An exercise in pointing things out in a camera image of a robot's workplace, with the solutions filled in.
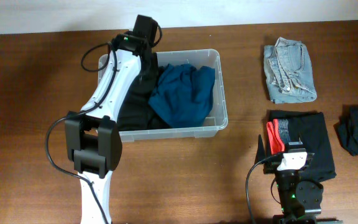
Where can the black garment with red waistband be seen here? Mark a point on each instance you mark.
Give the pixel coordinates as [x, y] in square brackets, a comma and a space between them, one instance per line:
[310, 129]

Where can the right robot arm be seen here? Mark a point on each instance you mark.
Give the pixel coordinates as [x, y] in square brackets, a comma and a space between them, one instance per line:
[300, 199]

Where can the light blue folded jeans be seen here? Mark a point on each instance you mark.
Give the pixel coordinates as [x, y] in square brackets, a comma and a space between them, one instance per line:
[289, 73]

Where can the blue garment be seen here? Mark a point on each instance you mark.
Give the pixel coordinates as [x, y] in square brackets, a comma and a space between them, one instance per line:
[183, 96]

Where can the clear plastic storage container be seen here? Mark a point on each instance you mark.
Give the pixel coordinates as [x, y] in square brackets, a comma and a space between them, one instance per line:
[216, 120]

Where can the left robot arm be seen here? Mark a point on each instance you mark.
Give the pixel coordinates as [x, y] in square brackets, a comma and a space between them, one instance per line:
[94, 145]

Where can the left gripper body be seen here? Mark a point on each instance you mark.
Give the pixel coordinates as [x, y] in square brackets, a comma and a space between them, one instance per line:
[150, 68]

